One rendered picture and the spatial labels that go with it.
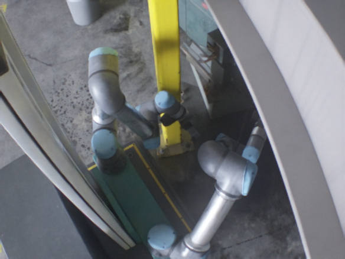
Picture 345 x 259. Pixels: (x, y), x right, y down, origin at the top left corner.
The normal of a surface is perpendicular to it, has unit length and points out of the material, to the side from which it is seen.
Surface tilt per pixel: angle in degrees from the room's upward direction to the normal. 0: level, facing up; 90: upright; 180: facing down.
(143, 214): 0
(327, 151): 90
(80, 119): 0
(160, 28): 90
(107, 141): 7
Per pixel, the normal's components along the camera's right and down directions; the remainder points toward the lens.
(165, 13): 0.24, 0.85
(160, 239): -0.16, -0.52
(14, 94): 0.51, 0.75
